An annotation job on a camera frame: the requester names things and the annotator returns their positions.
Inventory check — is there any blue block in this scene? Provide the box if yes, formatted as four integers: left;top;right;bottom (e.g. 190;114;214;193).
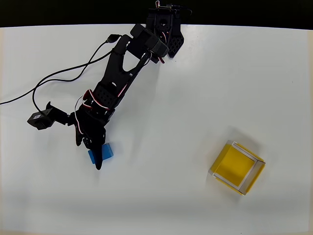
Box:
88;143;115;165

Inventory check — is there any yellow open box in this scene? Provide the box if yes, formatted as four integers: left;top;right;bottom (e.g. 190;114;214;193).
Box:
209;141;267;196

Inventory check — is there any red white servo wire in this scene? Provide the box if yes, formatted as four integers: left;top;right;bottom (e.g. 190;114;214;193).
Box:
74;89;111;136

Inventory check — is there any black webcam on bracket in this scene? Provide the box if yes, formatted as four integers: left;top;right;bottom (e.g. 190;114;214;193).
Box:
26;101;74;131

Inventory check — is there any black webcam cable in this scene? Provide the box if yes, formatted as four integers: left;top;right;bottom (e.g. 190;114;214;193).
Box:
0;34;123;113

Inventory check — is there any black power cable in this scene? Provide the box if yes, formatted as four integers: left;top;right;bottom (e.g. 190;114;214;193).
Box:
171;3;193;16

